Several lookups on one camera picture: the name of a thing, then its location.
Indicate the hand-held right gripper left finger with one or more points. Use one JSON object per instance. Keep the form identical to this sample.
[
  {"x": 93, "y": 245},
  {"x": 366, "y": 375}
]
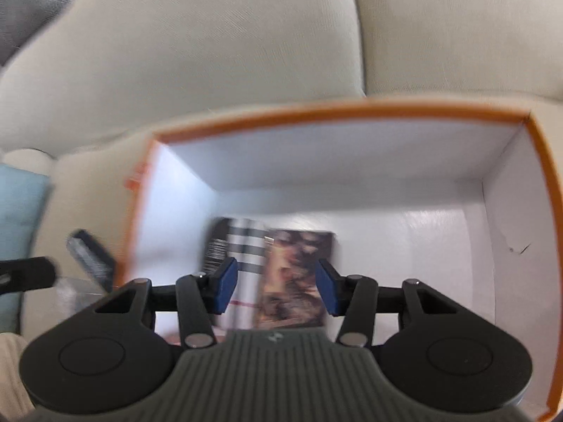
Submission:
[{"x": 225, "y": 285}]

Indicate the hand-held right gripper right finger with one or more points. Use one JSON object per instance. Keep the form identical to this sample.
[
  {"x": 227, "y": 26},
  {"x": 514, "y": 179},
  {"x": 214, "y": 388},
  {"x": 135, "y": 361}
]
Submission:
[{"x": 329, "y": 288}]

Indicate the clear cube bottle black cap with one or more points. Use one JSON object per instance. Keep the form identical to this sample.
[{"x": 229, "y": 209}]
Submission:
[{"x": 90, "y": 255}]

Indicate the houndstooth cushion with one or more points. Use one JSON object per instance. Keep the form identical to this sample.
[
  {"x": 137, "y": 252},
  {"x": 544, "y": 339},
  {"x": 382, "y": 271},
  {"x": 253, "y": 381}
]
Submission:
[{"x": 31, "y": 4}]

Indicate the beige ribbed cloth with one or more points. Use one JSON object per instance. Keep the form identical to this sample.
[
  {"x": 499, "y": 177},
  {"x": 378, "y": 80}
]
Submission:
[{"x": 13, "y": 373}]

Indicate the light blue cushion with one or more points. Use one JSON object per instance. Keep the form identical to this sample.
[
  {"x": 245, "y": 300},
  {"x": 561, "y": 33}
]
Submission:
[{"x": 22, "y": 228}]

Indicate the dark picture card pack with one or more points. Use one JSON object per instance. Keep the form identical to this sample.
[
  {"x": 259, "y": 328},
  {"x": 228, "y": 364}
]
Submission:
[{"x": 290, "y": 272}]

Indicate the black white checkered pouch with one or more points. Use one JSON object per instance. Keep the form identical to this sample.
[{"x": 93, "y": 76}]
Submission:
[{"x": 246, "y": 237}]

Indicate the beige sofa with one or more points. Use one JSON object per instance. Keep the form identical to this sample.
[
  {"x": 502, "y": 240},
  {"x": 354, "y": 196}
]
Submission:
[{"x": 220, "y": 52}]

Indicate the orange cardboard box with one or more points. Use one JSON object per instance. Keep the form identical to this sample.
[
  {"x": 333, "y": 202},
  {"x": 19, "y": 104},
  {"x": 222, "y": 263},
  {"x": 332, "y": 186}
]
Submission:
[{"x": 352, "y": 162}]

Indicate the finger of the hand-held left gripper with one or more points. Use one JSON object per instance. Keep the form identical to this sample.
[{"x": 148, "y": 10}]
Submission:
[{"x": 31, "y": 270}]

